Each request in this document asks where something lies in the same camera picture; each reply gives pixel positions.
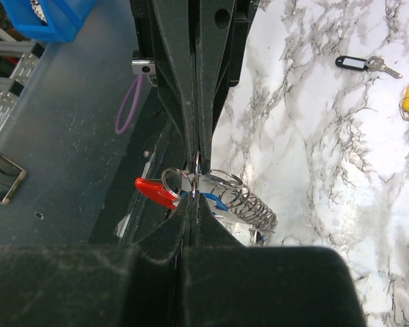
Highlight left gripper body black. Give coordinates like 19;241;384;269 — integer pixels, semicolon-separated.
129;0;260;89

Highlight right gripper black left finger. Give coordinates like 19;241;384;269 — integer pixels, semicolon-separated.
0;196;194;326

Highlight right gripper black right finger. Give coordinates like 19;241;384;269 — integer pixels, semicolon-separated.
182;195;365;326

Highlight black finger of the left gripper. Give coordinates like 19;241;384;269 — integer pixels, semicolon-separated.
196;1;235;170
151;1;196;170

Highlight chain of silver split rings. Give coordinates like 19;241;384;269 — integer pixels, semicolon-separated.
160;166;279;234

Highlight blue plastic key tag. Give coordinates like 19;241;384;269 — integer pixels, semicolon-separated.
180;190;232;214

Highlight red-handled metal keyring tool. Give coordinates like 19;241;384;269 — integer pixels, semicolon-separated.
135;176;239;222

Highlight small silver split ring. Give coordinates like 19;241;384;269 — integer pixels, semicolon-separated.
190;151;204;195

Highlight blue plastic bin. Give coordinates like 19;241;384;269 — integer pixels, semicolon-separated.
1;0;97;42

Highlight smartphone on floor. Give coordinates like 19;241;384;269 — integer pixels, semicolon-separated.
0;153;27;205

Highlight aluminium frame rails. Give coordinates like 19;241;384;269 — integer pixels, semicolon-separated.
0;40;45;133

